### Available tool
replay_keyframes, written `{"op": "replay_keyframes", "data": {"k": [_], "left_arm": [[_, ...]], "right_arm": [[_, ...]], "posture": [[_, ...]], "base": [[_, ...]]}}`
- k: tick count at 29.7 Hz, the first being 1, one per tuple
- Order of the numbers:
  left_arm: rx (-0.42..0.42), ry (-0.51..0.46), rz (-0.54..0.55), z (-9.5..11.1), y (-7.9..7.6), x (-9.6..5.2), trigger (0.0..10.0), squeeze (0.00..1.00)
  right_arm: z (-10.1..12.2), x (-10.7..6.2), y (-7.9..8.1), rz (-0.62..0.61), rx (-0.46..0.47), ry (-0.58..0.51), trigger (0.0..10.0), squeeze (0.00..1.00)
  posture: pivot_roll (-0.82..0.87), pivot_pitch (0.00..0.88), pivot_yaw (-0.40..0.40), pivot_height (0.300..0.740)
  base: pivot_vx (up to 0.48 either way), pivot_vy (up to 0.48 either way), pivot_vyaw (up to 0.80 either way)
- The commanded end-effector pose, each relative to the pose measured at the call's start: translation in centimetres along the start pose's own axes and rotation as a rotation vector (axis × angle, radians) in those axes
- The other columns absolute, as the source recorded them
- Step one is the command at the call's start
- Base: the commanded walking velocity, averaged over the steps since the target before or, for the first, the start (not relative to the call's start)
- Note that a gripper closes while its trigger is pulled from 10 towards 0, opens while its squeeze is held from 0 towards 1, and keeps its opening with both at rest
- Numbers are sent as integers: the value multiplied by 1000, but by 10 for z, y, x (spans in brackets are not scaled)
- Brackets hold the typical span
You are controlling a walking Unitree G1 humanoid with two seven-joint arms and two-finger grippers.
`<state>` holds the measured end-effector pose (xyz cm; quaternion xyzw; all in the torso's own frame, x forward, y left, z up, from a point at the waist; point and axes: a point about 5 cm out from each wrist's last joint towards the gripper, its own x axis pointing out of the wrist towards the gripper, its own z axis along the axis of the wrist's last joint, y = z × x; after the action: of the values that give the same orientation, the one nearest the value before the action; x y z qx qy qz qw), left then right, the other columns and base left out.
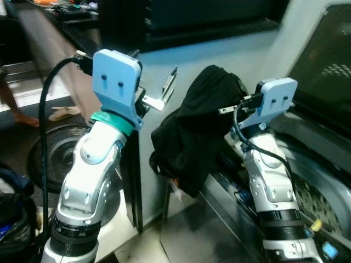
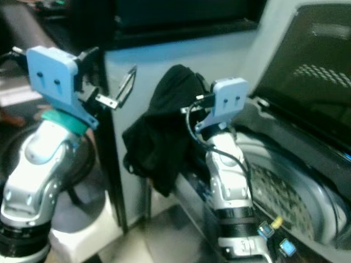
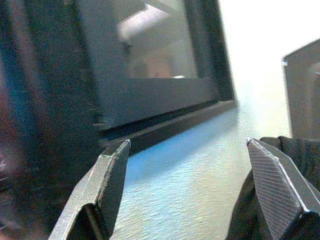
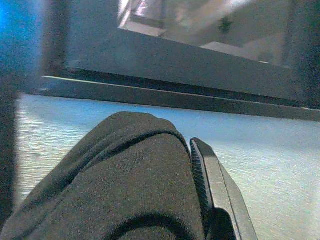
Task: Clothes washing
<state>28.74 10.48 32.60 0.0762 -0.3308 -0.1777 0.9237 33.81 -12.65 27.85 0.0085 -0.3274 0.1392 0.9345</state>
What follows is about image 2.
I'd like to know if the brown wooden cabinet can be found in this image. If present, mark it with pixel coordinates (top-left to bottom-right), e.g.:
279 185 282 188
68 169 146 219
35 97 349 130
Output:
0 3 44 55

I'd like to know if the black window frame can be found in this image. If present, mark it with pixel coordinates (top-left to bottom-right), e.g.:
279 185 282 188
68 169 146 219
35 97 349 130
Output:
71 0 268 50

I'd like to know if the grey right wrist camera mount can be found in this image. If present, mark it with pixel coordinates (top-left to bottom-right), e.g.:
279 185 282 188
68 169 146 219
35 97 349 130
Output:
199 77 249 133

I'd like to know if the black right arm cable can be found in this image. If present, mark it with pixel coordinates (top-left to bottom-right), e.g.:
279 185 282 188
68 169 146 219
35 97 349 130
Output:
185 101 251 184

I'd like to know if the silver top-loading washing machine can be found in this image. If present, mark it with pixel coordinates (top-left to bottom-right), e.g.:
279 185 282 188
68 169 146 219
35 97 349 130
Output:
132 99 351 263

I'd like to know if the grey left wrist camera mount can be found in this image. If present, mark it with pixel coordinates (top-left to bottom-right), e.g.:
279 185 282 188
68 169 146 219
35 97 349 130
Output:
26 45 100 135

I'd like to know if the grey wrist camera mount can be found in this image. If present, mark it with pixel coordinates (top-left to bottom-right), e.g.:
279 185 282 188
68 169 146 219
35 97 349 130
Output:
199 77 249 133
26 45 100 135

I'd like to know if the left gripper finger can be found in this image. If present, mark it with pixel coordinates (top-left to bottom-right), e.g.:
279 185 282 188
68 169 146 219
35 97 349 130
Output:
94 93 118 110
115 65 138 108

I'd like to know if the black garment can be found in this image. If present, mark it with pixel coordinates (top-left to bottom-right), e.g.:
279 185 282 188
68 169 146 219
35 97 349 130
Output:
122 64 210 198

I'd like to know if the barefoot person in dark shorts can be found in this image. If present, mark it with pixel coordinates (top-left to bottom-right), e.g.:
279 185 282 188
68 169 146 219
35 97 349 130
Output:
0 107 29 128

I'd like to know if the dark glass washer lid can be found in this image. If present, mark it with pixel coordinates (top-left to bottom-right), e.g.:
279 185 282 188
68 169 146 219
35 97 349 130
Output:
250 0 351 143

